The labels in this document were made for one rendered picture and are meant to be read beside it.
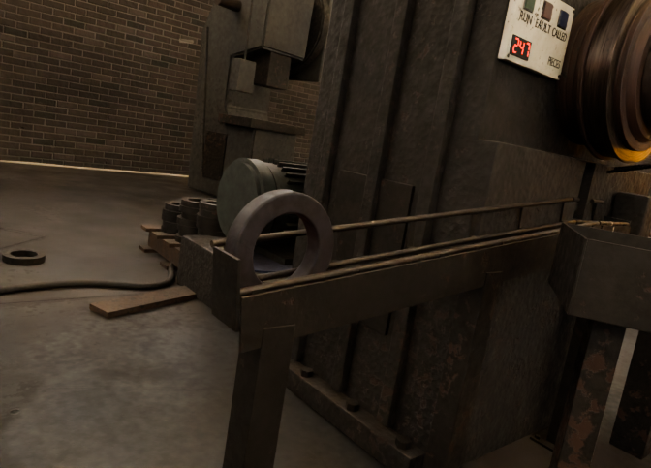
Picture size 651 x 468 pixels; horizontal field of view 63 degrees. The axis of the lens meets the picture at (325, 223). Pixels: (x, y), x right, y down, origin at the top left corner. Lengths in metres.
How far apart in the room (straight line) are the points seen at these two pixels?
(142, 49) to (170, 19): 0.52
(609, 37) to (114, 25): 6.14
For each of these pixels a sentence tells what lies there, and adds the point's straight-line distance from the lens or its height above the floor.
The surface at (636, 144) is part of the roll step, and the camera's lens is 1.66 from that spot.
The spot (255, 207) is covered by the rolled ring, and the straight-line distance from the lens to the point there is 0.77.
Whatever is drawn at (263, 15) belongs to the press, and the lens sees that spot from 5.53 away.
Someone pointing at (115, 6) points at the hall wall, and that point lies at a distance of 7.10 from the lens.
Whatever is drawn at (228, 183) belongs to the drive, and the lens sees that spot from 2.37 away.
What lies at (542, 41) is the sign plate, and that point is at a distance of 1.47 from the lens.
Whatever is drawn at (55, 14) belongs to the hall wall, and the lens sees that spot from 6.91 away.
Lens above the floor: 0.82
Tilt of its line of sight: 9 degrees down
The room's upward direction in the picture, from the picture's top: 9 degrees clockwise
